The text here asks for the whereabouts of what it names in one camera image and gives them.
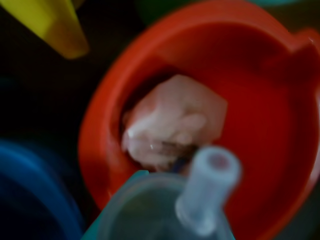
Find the teal plastic bucket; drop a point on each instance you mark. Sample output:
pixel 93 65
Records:
pixel 275 1

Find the yellow plastic bucket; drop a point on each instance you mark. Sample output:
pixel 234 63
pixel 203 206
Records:
pixel 55 27

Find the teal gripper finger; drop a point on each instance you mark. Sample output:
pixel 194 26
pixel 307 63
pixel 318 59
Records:
pixel 110 200

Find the red plastic bucket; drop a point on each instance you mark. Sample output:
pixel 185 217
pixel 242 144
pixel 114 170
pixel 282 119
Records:
pixel 262 125

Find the clear plastic syringe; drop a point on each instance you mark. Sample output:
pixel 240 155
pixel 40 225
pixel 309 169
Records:
pixel 207 180

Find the blue plastic bucket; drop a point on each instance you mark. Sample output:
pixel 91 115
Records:
pixel 32 195

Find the clear plastic item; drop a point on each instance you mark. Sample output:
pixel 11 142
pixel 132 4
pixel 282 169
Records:
pixel 175 117

